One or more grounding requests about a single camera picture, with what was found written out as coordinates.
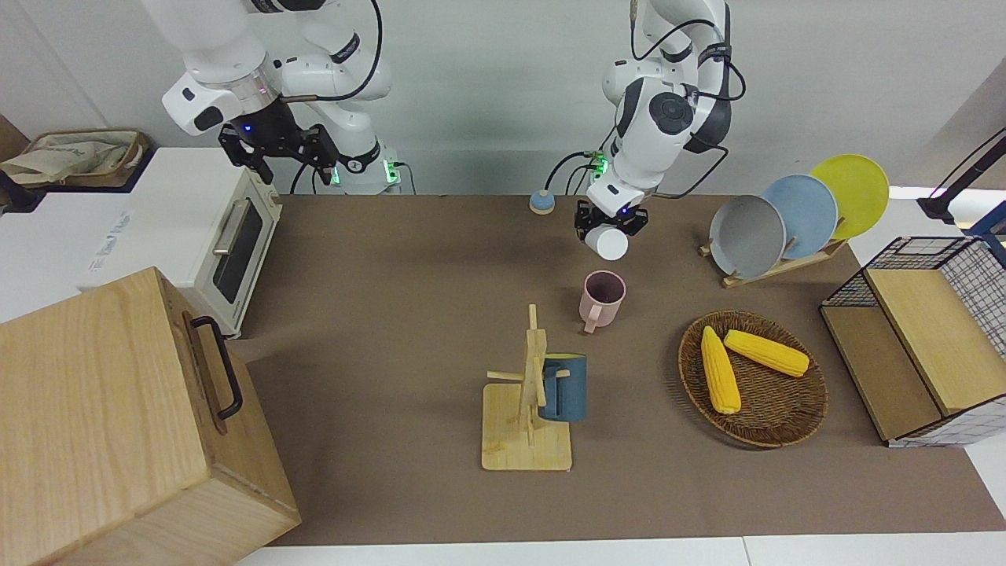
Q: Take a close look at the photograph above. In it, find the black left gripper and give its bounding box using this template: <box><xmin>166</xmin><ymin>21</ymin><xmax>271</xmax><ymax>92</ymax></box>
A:
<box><xmin>574</xmin><ymin>200</ymin><xmax>650</xmax><ymax>241</ymax></box>

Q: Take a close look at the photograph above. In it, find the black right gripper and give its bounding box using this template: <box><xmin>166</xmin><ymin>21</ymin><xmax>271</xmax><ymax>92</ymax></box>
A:
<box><xmin>218</xmin><ymin>98</ymin><xmax>340</xmax><ymax>186</ymax></box>

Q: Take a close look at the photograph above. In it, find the pink mug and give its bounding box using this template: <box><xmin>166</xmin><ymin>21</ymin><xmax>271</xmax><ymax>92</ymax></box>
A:
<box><xmin>579</xmin><ymin>270</ymin><xmax>627</xmax><ymax>334</ymax></box>

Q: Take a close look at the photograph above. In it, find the grey plate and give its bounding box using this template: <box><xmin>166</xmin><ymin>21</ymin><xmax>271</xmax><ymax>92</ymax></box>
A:
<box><xmin>709</xmin><ymin>194</ymin><xmax>787</xmax><ymax>280</ymax></box>

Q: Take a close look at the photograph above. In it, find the white toaster oven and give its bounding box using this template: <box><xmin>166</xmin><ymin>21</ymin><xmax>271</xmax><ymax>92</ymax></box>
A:
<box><xmin>0</xmin><ymin>147</ymin><xmax>284</xmax><ymax>339</ymax></box>

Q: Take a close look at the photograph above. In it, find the dark blue mug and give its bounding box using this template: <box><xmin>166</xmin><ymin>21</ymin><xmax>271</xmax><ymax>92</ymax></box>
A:
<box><xmin>538</xmin><ymin>354</ymin><xmax>588</xmax><ymax>423</ymax></box>

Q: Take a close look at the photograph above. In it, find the wooden plate rack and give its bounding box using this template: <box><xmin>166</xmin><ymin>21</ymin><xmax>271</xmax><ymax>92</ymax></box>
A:
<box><xmin>699</xmin><ymin>236</ymin><xmax>850</xmax><ymax>289</ymax></box>

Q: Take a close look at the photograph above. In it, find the yellow corn cob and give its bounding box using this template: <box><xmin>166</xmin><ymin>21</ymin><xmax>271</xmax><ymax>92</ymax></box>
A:
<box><xmin>701</xmin><ymin>326</ymin><xmax>742</xmax><ymax>415</ymax></box>
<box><xmin>723</xmin><ymin>329</ymin><xmax>810</xmax><ymax>377</ymax></box>

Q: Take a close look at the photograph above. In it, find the light blue plate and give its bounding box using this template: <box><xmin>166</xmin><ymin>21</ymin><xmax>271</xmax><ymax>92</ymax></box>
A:
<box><xmin>761</xmin><ymin>175</ymin><xmax>839</xmax><ymax>260</ymax></box>

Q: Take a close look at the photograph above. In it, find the white crumpled bag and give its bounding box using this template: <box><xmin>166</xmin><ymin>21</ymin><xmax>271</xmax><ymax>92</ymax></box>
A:
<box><xmin>4</xmin><ymin>134</ymin><xmax>130</xmax><ymax>183</ymax></box>

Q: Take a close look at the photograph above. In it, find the wooden mug tree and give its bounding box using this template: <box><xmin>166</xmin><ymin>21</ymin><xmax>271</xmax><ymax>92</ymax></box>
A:
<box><xmin>481</xmin><ymin>304</ymin><xmax>573</xmax><ymax>472</ymax></box>

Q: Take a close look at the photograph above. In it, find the brown wicker basket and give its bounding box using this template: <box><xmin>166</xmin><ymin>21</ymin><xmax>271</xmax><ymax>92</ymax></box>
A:
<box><xmin>678</xmin><ymin>311</ymin><xmax>829</xmax><ymax>450</ymax></box>

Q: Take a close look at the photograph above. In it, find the yellow plate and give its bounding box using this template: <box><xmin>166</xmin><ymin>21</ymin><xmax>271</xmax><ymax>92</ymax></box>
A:
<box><xmin>810</xmin><ymin>154</ymin><xmax>890</xmax><ymax>241</ymax></box>

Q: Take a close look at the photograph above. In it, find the black plastic object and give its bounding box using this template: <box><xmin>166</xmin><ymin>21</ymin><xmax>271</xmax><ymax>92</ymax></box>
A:
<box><xmin>0</xmin><ymin>169</ymin><xmax>44</xmax><ymax>215</ymax></box>

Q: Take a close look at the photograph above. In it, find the brown cardboard sheet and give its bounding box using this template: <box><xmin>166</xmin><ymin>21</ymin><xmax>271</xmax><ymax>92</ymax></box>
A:
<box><xmin>0</xmin><ymin>114</ymin><xmax>30</xmax><ymax>162</ymax></box>

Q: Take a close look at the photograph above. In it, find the brown table mat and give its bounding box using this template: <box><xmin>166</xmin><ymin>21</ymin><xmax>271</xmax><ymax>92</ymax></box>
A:
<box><xmin>228</xmin><ymin>194</ymin><xmax>1006</xmax><ymax>547</ymax></box>

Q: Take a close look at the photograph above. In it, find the wooden drawer cabinet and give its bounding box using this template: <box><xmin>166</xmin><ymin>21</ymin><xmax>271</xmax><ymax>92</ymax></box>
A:
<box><xmin>0</xmin><ymin>266</ymin><xmax>302</xmax><ymax>566</ymax></box>

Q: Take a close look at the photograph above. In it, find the black left base cable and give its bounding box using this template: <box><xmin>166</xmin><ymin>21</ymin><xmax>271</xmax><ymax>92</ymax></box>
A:
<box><xmin>544</xmin><ymin>149</ymin><xmax>602</xmax><ymax>196</ymax></box>
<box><xmin>564</xmin><ymin>157</ymin><xmax>604</xmax><ymax>196</ymax></box>

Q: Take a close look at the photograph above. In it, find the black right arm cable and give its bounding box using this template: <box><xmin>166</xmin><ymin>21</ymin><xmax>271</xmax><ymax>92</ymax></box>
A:
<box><xmin>279</xmin><ymin>0</ymin><xmax>384</xmax><ymax>103</ymax></box>

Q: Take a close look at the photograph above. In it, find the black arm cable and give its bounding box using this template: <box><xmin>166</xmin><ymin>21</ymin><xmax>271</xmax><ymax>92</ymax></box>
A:
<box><xmin>279</xmin><ymin>0</ymin><xmax>384</xmax><ymax>103</ymax></box>
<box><xmin>629</xmin><ymin>0</ymin><xmax>747</xmax><ymax>199</ymax></box>

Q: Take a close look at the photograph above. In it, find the black cabinet handle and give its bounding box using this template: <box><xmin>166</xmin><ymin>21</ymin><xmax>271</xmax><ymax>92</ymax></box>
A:
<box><xmin>191</xmin><ymin>315</ymin><xmax>244</xmax><ymax>421</ymax></box>

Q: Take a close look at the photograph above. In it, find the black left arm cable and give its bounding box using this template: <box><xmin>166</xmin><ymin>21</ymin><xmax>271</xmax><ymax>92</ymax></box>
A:
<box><xmin>629</xmin><ymin>0</ymin><xmax>747</xmax><ymax>199</ymax></box>

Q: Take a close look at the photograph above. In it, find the black wire shelf with boards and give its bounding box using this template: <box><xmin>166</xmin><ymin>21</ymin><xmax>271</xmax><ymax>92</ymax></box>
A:
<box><xmin>820</xmin><ymin>236</ymin><xmax>1006</xmax><ymax>449</ymax></box>

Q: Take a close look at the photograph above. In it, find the blue metal bracket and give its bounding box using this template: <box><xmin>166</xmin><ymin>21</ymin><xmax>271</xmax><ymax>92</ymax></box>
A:
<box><xmin>967</xmin><ymin>220</ymin><xmax>1006</xmax><ymax>266</ymax></box>

